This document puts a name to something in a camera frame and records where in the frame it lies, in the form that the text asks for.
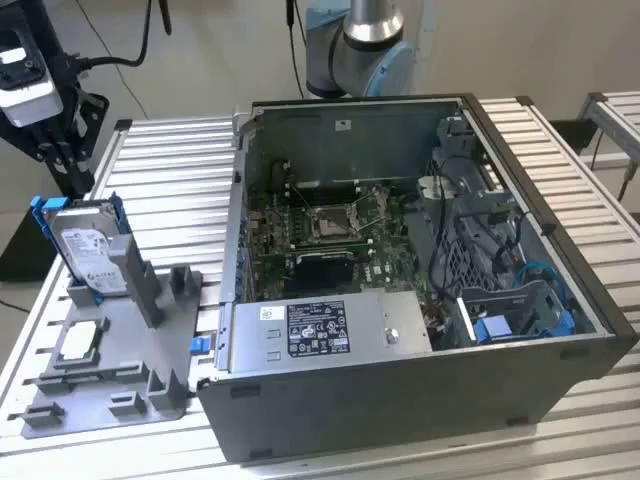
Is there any metal slat side table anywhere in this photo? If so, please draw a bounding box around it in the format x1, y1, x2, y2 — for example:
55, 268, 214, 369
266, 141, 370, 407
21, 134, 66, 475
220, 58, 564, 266
578, 92, 640, 166

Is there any green motherboard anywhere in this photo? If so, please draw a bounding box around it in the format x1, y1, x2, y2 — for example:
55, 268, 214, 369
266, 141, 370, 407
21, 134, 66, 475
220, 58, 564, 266
244, 182, 436, 301

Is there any grey parts rack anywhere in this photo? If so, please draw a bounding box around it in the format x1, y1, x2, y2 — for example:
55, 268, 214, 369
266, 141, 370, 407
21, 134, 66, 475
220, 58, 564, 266
22, 234, 205, 436

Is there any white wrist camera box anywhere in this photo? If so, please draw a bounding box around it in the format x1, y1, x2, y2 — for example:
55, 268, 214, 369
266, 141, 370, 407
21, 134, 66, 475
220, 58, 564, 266
0, 12, 65, 127

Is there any black hanging cable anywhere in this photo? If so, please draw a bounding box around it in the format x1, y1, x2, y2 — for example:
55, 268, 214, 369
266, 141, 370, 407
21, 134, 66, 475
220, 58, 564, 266
285, 0, 307, 99

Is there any silver CPU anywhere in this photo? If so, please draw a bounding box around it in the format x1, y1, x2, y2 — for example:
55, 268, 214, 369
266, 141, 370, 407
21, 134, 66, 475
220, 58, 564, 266
58, 322, 100, 360

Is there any black RAM slot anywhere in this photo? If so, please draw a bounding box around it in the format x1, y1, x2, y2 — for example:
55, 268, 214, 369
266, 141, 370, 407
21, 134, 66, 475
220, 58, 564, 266
285, 179, 364, 195

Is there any blue carrier in bay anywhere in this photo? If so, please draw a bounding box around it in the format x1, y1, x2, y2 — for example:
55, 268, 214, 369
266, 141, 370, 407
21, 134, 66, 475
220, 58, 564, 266
473, 317, 512, 346

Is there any black graphics card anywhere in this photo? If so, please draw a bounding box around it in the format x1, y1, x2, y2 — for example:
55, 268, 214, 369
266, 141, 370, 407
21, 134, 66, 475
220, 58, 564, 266
291, 252, 354, 292

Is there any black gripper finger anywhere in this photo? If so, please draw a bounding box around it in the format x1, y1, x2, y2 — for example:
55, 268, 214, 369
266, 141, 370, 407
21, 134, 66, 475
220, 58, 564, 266
0, 117, 57, 164
49, 91, 110, 196

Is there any grey power supply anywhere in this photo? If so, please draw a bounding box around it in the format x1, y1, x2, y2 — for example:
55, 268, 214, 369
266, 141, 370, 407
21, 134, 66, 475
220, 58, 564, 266
232, 292, 434, 374

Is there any grey metal disk bay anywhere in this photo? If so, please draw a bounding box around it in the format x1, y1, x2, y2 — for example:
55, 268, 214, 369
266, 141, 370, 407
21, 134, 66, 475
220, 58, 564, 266
455, 278, 576, 347

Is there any metal socket cover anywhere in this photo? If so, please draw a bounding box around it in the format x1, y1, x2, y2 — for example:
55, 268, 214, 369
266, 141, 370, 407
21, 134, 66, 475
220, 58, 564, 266
344, 192, 389, 224

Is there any hard disk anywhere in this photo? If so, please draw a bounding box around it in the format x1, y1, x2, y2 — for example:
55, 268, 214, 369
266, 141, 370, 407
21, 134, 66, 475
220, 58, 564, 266
30, 196, 135, 307

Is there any open black PC case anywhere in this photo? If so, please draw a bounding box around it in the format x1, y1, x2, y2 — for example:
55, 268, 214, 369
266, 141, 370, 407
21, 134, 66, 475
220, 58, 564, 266
196, 92, 640, 464

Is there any black wire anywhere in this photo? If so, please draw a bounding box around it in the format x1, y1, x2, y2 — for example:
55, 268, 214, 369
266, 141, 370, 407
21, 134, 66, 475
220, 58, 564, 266
430, 152, 501, 301

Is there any perforated metal drive cage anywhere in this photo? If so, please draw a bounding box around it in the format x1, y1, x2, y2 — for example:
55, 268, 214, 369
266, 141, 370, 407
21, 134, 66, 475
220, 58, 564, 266
405, 144, 551, 321

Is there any thick black camera cable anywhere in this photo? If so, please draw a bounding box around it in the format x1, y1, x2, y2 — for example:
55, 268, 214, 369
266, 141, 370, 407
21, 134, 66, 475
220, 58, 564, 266
69, 0, 154, 71

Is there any black box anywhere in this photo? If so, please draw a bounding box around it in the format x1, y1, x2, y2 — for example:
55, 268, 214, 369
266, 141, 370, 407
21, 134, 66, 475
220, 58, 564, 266
549, 119, 599, 156

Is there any CPU socket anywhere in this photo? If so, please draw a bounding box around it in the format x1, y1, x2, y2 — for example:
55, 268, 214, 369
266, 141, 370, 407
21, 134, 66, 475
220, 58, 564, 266
309, 204, 361, 246

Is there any blue wire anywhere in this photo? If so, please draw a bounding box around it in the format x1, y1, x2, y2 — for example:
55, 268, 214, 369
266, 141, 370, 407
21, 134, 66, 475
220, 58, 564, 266
513, 258, 571, 314

